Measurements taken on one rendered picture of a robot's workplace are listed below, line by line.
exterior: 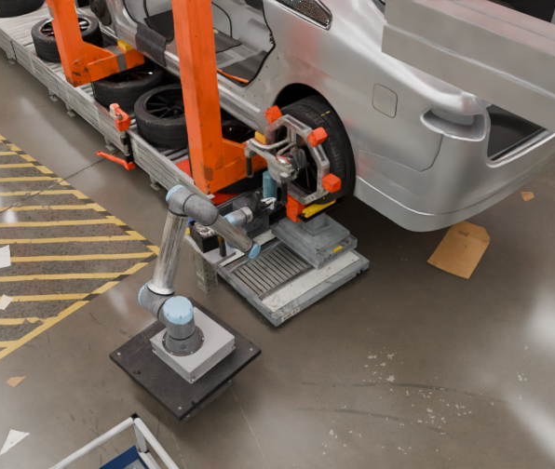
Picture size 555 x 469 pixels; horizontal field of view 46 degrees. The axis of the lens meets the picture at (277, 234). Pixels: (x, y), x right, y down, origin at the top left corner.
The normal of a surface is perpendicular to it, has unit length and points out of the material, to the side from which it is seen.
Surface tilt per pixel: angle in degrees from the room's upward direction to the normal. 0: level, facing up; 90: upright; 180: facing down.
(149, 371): 0
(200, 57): 90
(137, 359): 0
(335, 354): 0
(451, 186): 95
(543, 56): 90
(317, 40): 80
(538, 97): 90
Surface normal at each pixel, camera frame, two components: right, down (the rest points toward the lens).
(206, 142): 0.64, 0.50
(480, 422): -0.01, -0.76
